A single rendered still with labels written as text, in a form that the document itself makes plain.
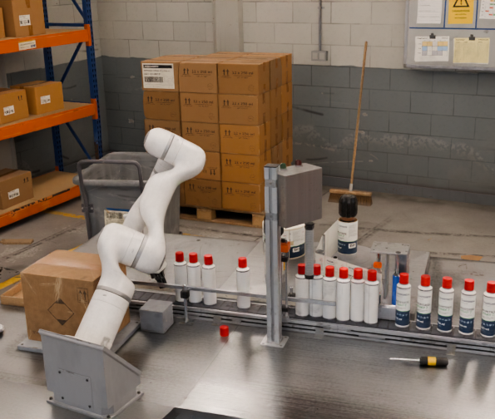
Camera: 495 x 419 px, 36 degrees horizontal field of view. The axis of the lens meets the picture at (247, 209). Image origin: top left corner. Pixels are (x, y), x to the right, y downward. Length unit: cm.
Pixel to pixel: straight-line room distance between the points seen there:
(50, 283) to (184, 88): 388
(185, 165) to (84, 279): 54
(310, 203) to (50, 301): 100
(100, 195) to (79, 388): 291
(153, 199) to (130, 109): 623
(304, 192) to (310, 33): 498
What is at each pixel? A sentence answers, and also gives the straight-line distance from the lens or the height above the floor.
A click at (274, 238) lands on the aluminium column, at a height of 124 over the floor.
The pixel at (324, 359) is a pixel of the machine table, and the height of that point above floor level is 83.
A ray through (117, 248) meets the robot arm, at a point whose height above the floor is 128.
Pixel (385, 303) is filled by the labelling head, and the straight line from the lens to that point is 288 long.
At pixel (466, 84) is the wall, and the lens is 708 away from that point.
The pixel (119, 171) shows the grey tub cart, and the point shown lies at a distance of 595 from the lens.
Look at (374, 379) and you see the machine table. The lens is 261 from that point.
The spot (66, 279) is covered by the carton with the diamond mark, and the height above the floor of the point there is 111.
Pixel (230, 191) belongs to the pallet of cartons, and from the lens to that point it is 647.
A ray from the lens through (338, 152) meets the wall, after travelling 758.
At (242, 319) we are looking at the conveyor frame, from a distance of 294.
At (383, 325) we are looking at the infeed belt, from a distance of 285.
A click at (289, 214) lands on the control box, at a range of 259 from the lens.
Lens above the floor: 215
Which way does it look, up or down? 18 degrees down
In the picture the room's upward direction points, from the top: 2 degrees counter-clockwise
